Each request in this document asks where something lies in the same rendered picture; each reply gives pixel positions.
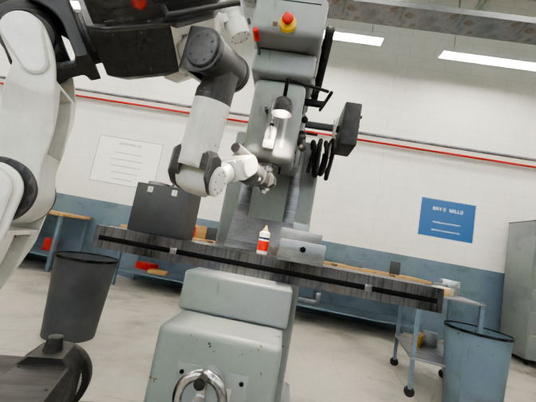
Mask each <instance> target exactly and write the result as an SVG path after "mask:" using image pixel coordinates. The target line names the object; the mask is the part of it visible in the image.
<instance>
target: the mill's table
mask: <svg viewBox="0 0 536 402"><path fill-rule="evenodd" d="M92 246H94V247H100V248H104V249H108V250H115V251H120V252H124V253H129V254H136V255H141V256H145V257H149V258H157V259H162V260H166V261H170V262H178V263H183V264H187V265H191V266H199V267H203V268H208V269H212V270H220V271H224V272H228V273H232V274H241V275H245V276H249V277H253V278H261V279H266V280H270V281H274V282H282V283H286V284H290V285H295V286H303V287H307V288H311V289H315V290H324V291H328V292H332V293H336V294H344V295H349V296H353V297H357V298H365V299H369V300H373V301H378V302H386V303H390V304H394V305H402V306H407V307H411V308H415V309H422V310H427V311H432V312H436V313H442V310H443V296H444V289H441V288H438V287H435V286H430V285H427V284H423V283H421V282H414V281H410V280H406V279H401V278H393V277H389V276H384V275H379V274H372V273H367V272H363V271H359V270H350V269H345V268H341V267H337V266H329V265H325V264H323V267H318V266H310V265H306V264H301V263H296V262H288V261H284V260H279V259H277V255H272V254H258V253H257V252H256V251H251V250H244V249H239V248H234V247H229V246H222V245H217V244H213V243H209V242H200V241H195V240H182V239H177V238H169V237H164V236H160V235H156V234H148V233H144V232H139V231H131V230H128V229H127V227H113V226H105V225H99V224H97V227H96V230H95V234H94V237H93V243H92Z"/></svg>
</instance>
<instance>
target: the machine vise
mask: <svg viewBox="0 0 536 402"><path fill-rule="evenodd" d="M301 246H303V247H305V248H306V250H305V252H304V253H302V252H301V251H299V248H300V247H301ZM325 248H326V246H322V245H318V244H314V243H309V242H301V241H297V240H292V239H287V238H280V239H279V242H278V251H277V259H279V260H284V261H288V262H296V263H301V264H306V265H310V266H318V267H323V263H324V257H325Z"/></svg>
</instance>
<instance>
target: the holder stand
mask: <svg viewBox="0 0 536 402"><path fill-rule="evenodd" d="M200 201H201V196H198V195H194V194H191V193H189V192H187V191H185V190H184V189H181V188H178V187H177V186H176V185H175V184H172V185H169V184H166V183H161V182H156V181H148V183H143V182H138V184H137V187H136V193H135V197H134V200H133V204H132V210H131V214H130V217H129V220H128V227H127V229H128V230H131V231H139V232H144V233H148V234H152V235H160V236H164V237H169V238H177V239H182V240H192V239H193V235H194V231H195V224H196V220H197V216H198V212H199V205H200Z"/></svg>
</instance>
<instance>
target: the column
mask: <svg viewBox="0 0 536 402"><path fill-rule="evenodd" d="M245 136H246V132H238V133H237V136H236V141H235V143H239V144H241V145H242V146H243V143H244V140H245ZM305 145H306V147H307V149H306V151H305V152H302V153H301V158H300V161H299V162H300V163H299V165H298V172H297V174H296V175H295V176H290V175H281V174H276V173H271V174H273V175H274V177H275V178H276V180H277V182H276V186H274V187H272V188H270V189H269V192H267V193H266V194H260V193H259V190H257V189H258V188H257V187H247V185H246V184H244V183H242V182H240V181H237V182H233V183H228V184H227V187H226V191H225V195H224V200H223V207H222V211H221V215H220V220H219V227H218V231H217V235H216V240H215V244H217V245H222V246H224V244H225V241H226V239H227V235H228V231H229V229H230V226H231V221H232V218H233V215H234V214H238V215H246V216H251V217H256V218H260V219H269V220H274V221H279V222H283V223H292V224H294V223H302V224H306V225H310V220H311V215H312V210H313V201H314V196H315V191H316V186H317V178H314V177H312V168H311V171H310V173H309V174H308V173H306V168H307V167H308V163H309V158H310V157H311V151H312V150H310V142H305ZM291 286H292V291H293V295H292V300H291V305H290V314H289V319H288V324H287V327H286V328H285V329H283V330H282V357H281V362H280V367H279V372H278V381H277V386H276V391H275V396H274V402H281V398H282V389H283V384H284V379H285V374H286V365H287V360H288V355H289V349H290V340H291V335H292V330H293V325H294V316H295V311H296V306H297V301H298V292H299V287H300V286H295V285H291Z"/></svg>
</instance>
